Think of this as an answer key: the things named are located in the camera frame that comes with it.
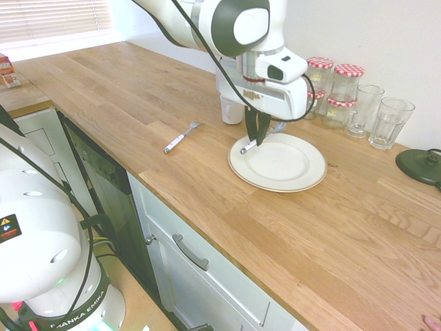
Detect clear ribbed glass tumbler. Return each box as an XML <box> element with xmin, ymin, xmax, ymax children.
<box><xmin>367</xmin><ymin>97</ymin><xmax>416</xmax><ymax>150</ymax></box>

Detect spoon with white handle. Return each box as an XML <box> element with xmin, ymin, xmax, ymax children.
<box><xmin>240</xmin><ymin>122</ymin><xmax>287</xmax><ymax>155</ymax></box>

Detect silver drawer handle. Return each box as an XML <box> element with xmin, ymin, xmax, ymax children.
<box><xmin>172</xmin><ymin>234</ymin><xmax>210</xmax><ymax>272</ymax></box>

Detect white ceramic mug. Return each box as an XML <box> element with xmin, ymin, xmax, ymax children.
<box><xmin>219</xmin><ymin>95</ymin><xmax>244</xmax><ymax>125</ymax></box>

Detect orange printed carton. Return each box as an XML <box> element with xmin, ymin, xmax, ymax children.
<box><xmin>0</xmin><ymin>52</ymin><xmax>23</xmax><ymax>90</ymax></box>

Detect white window blinds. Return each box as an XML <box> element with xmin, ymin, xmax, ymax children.
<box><xmin>0</xmin><ymin>0</ymin><xmax>114</xmax><ymax>45</ymax></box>

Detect fork with white handle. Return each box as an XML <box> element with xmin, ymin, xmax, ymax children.
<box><xmin>163</xmin><ymin>121</ymin><xmax>207</xmax><ymax>155</ymax></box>

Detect white kitchen cabinet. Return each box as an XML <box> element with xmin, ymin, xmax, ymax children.
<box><xmin>127</xmin><ymin>170</ymin><xmax>311</xmax><ymax>331</ymax></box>

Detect dark green round base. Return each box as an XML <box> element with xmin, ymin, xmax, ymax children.
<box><xmin>395</xmin><ymin>148</ymin><xmax>441</xmax><ymax>188</ymax></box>

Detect cream plate with gold rim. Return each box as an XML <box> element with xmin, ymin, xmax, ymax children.
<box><xmin>227</xmin><ymin>132</ymin><xmax>327</xmax><ymax>193</ymax></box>

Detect clear glass mug with handle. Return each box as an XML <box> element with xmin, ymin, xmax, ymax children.
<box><xmin>344</xmin><ymin>84</ymin><xmax>385</xmax><ymax>139</ymax></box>

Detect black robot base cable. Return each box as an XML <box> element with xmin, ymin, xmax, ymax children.
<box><xmin>0</xmin><ymin>136</ymin><xmax>118</xmax><ymax>321</ymax></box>

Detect person's hand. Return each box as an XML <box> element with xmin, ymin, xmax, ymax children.
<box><xmin>422</xmin><ymin>314</ymin><xmax>441</xmax><ymax>331</ymax></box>

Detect black camera cable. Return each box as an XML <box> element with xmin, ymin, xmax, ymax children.
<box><xmin>171</xmin><ymin>0</ymin><xmax>317</xmax><ymax>121</ymax></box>

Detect black dishwasher front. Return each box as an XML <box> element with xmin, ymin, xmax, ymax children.
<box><xmin>57</xmin><ymin>110</ymin><xmax>166</xmax><ymax>301</ymax></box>

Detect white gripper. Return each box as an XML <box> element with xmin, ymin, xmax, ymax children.
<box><xmin>216</xmin><ymin>58</ymin><xmax>308</xmax><ymax>146</ymax></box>

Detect tall jar red checked lid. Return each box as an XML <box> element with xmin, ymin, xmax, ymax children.
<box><xmin>333</xmin><ymin>63</ymin><xmax>365</xmax><ymax>101</ymax></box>
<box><xmin>305</xmin><ymin>57</ymin><xmax>335</xmax><ymax>94</ymax></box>

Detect small jar red checked lid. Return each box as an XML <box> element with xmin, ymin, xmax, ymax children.
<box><xmin>322</xmin><ymin>96</ymin><xmax>358</xmax><ymax>130</ymax></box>
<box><xmin>305</xmin><ymin>88</ymin><xmax>327</xmax><ymax>121</ymax></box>

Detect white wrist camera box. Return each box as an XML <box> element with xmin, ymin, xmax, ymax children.
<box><xmin>256</xmin><ymin>48</ymin><xmax>308</xmax><ymax>83</ymax></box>

